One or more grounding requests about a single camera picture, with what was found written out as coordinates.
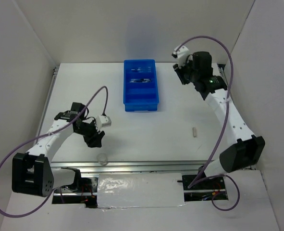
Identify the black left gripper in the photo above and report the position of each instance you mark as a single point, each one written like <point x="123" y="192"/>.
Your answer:
<point x="94" y="140"/>

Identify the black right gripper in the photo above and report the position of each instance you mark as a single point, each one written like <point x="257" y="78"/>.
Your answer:
<point x="179" y="70"/>

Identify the blue capped ballpoint pen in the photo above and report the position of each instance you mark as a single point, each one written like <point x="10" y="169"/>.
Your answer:
<point x="141" y="81"/>

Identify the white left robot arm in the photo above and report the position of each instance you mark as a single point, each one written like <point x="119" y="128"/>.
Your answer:
<point x="31" y="171"/>

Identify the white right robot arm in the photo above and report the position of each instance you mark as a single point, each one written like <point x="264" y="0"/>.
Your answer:
<point x="245" y="147"/>

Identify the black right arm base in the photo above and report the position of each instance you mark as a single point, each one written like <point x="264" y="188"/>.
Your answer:
<point x="202" y="191"/>

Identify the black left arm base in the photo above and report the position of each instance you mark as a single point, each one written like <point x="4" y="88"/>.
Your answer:
<point x="85" y="194"/>

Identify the clear tape roll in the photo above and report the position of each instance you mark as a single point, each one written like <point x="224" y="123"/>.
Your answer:
<point x="102" y="159"/>

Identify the blue compartment storage bin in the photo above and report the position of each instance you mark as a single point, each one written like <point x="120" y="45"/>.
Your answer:
<point x="140" y="97"/>

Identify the white front cover board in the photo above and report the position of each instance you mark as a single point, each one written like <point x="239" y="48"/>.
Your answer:
<point x="152" y="190"/>

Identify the white eraser block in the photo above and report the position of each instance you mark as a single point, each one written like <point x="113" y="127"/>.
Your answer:
<point x="195" y="132"/>

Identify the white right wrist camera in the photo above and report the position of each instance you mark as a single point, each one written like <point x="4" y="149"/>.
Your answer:
<point x="180" y="54"/>

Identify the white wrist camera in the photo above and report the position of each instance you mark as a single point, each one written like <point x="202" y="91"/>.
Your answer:
<point x="180" y="54"/>
<point x="102" y="121"/>

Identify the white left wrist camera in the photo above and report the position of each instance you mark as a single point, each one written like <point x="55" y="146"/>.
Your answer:
<point x="102" y="121"/>

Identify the aluminium table frame rail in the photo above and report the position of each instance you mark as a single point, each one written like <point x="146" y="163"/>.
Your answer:
<point x="135" y="141"/>

